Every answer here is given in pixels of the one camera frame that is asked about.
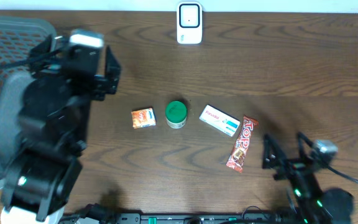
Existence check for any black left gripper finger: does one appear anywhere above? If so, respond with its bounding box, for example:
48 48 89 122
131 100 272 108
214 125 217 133
28 35 56 67
104 46 121 84

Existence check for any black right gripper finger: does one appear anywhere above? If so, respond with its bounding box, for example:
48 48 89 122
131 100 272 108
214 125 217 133
262 134 287 170
296 132 313 158

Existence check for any red Top chocolate bar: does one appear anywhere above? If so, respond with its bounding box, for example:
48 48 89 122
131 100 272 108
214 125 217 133
226 115 259 173

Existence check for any orange snack packet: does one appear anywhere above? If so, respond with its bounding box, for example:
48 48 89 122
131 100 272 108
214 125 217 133
131 108 156 129

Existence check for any white Panadol medicine box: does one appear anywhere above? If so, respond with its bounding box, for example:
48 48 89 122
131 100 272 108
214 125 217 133
199 105 240 137

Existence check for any green lid jar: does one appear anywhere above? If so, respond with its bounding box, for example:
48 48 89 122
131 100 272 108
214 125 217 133
165 101 187 129

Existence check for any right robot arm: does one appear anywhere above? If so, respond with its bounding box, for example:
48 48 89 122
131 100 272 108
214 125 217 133
262 133 354 223

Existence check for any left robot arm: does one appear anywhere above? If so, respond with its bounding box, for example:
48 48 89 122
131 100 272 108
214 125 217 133
1 29 121 223

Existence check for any white barcode scanner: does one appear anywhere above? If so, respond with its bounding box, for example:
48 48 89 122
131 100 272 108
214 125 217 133
177 1 203 45

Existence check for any grey plastic basket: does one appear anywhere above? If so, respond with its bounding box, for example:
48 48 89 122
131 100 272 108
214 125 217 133
0 16 57 189

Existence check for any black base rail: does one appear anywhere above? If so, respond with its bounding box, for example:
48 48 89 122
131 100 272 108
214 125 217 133
58 212 290 224

